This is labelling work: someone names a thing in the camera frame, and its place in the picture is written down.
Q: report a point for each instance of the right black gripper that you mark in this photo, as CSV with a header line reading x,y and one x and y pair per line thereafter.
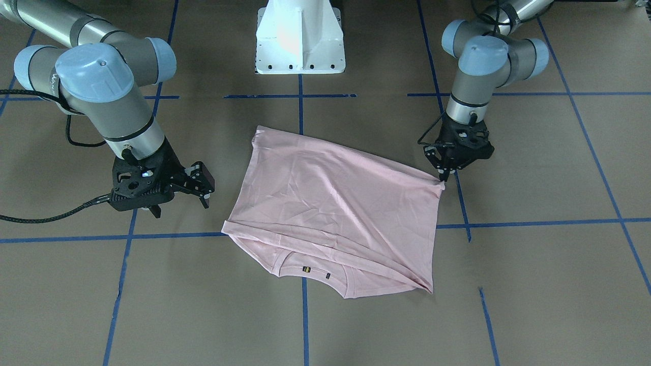
x,y
171,166

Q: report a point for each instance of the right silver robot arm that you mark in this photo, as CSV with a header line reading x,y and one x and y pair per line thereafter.
x,y
98,73

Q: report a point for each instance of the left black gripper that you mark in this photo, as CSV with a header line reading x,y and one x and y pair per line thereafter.
x,y
443,155

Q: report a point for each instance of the pink printed t-shirt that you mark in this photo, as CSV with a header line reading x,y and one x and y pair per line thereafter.
x,y
359,223

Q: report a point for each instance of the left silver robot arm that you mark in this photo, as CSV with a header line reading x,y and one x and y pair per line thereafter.
x,y
488,58

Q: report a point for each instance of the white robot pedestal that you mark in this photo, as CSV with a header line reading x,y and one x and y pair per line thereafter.
x,y
299,37

